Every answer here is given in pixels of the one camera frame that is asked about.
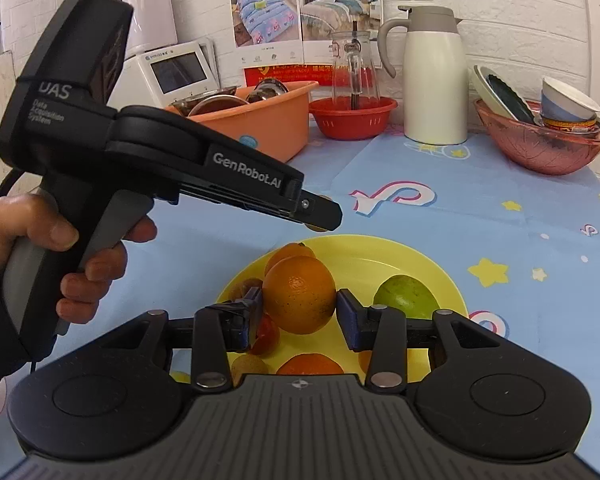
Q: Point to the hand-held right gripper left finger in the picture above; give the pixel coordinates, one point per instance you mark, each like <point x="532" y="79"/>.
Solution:
<point x="254" y="315"/>

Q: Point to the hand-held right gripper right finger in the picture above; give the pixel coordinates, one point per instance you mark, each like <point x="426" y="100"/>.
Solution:
<point x="347" y="320"/>

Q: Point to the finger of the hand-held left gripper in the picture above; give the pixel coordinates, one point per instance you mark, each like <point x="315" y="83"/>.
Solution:
<point x="320" y="215"/>

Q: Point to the red plum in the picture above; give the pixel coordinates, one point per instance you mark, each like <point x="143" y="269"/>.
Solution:
<point x="267" y="335"/>

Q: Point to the smooth round orange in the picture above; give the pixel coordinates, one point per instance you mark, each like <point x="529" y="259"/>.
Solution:
<point x="300" y="295"/>

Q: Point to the large navel orange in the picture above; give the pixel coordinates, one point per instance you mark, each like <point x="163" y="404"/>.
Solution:
<point x="286" y="255"/>

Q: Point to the brown longan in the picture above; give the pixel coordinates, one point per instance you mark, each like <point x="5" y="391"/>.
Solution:
<point x="247" y="367"/>

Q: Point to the large mandarin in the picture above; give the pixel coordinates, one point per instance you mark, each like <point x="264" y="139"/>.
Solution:
<point x="310" y="364"/>

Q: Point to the large green jujube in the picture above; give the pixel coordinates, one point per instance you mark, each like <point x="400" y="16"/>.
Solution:
<point x="405" y="295"/>

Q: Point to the yellow plastic plate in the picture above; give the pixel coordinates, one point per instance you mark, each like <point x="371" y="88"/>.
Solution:
<point x="380" y="260"/>

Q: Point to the person's left hand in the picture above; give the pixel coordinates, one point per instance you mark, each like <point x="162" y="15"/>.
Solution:
<point x="25" y="220"/>

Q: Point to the red plastic basket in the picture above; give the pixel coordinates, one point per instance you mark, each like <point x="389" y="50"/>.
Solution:
<point x="352" y="122"/>

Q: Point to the orange plastic basket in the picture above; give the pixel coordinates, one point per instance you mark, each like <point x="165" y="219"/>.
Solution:
<point x="275" y="125"/>

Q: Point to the white device with screen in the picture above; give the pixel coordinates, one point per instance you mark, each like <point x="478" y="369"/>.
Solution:
<point x="175" y="72"/>

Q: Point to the white water purifier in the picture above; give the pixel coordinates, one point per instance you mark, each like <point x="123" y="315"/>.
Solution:
<point x="150" y="10"/>

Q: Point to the steel bowl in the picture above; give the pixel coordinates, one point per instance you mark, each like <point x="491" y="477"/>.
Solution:
<point x="266" y="91"/>

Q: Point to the steel pan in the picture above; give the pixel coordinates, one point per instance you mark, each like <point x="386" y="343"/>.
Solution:
<point x="215" y="102"/>

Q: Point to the glass pitcher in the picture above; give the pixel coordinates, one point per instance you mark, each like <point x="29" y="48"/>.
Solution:
<point x="355" y="65"/>

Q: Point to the white thermos jug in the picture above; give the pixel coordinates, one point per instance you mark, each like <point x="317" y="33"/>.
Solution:
<point x="435" y="90"/>

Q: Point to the blue printed tablecloth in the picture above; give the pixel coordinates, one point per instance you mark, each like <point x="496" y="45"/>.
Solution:
<point x="505" y="240"/>

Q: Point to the white green-rimmed dish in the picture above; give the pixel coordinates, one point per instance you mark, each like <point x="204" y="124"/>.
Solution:
<point x="500" y="92"/>

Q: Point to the pink glass bowl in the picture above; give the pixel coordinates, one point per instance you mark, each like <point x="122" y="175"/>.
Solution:
<point x="540" y="150"/>

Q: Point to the grey-blue bowl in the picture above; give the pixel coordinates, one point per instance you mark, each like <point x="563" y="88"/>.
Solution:
<point x="565" y="100"/>

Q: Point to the patterned rim bowl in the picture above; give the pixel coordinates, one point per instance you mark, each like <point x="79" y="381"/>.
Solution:
<point x="580" y="127"/>

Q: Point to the wall poster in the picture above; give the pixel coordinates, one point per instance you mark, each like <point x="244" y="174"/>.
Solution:
<point x="305" y="10"/>

